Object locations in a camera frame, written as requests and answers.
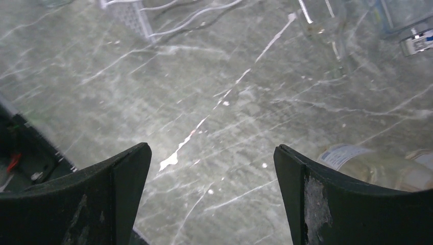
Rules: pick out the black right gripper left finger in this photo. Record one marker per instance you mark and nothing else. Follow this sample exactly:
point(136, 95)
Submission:
point(94, 205)

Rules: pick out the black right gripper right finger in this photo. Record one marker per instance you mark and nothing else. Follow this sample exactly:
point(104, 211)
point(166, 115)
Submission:
point(324, 206)

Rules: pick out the clear plain glass bottle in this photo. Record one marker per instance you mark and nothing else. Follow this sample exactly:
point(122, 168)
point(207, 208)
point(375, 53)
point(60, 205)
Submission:
point(323, 23)

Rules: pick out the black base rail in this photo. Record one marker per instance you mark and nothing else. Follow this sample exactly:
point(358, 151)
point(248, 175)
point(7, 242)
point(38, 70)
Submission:
point(27, 157)

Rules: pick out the white wire wine rack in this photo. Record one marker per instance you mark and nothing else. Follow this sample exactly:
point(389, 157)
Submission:
point(154, 20)

